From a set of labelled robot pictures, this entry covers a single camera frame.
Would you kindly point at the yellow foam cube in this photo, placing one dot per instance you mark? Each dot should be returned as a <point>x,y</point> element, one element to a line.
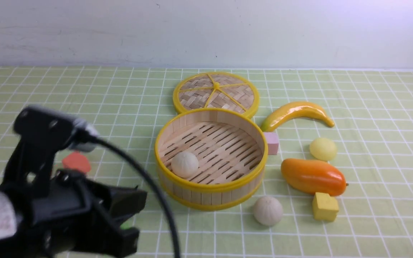
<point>324,207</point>

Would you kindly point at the pale yellow bun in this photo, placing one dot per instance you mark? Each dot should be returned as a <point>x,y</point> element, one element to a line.
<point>323,149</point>

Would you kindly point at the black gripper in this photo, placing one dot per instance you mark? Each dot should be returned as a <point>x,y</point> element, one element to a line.
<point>85,216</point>

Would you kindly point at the yellow toy banana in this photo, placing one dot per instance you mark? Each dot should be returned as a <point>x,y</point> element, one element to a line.
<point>295,110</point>

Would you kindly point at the orange toy mango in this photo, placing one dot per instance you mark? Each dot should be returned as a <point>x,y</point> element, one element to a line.
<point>310,176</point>

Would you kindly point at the woven bamboo steamer lid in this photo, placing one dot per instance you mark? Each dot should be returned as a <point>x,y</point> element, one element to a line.
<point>222,90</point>

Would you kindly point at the bamboo steamer tray yellow rim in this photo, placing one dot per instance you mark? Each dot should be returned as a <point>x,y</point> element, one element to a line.
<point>232,153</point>

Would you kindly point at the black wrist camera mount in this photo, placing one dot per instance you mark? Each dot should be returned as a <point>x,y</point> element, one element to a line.
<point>43,132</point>

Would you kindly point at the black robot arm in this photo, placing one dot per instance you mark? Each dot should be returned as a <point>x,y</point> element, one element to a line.
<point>18,238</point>

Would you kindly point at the light green checkered tablecloth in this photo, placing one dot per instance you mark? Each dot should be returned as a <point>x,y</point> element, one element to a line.
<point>373,112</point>

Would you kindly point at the pink foam cube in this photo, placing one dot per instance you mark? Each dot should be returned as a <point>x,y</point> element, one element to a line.
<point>273,142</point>

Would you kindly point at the orange-red foam block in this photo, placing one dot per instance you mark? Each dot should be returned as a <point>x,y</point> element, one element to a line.
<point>76,161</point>

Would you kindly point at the white pleated bun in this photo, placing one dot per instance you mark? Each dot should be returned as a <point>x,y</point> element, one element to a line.
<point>267,210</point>

